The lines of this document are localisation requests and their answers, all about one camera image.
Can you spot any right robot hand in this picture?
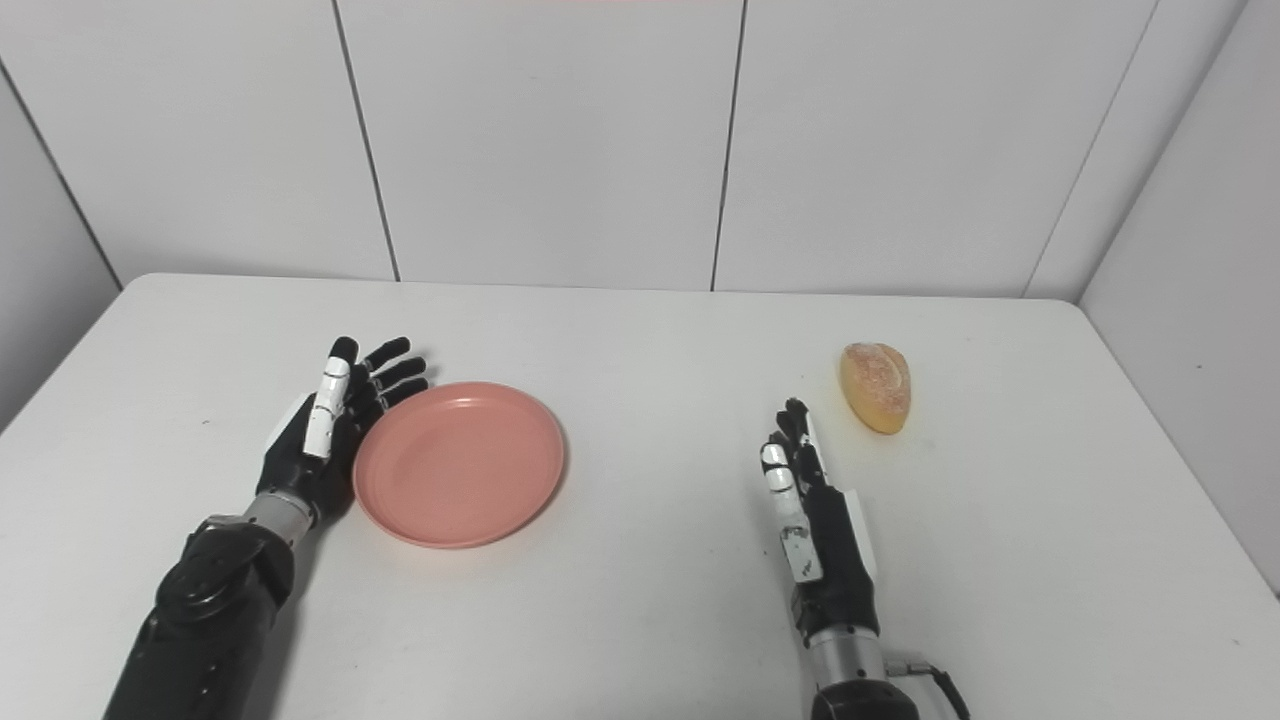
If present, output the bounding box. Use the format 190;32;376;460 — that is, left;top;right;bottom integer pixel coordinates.
760;398;881;641

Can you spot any pink plate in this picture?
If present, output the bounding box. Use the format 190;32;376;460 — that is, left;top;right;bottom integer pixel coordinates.
352;381;567;550

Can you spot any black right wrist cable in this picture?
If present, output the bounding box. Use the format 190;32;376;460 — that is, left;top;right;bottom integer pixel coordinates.
884;654;971;720

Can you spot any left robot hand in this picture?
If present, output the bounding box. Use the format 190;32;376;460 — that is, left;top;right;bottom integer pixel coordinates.
256;336;429;520

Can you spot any bread roll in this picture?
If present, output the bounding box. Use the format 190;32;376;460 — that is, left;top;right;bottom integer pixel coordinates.
839;342;913;436

